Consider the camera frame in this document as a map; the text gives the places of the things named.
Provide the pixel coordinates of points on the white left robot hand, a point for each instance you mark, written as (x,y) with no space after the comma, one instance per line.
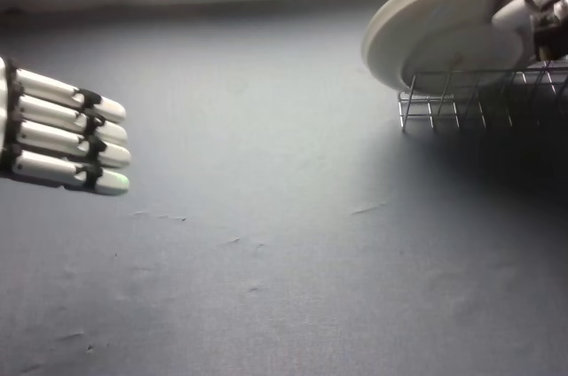
(49,127)

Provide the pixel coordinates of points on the cream plate with dark rim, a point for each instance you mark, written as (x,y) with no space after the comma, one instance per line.
(444,25)

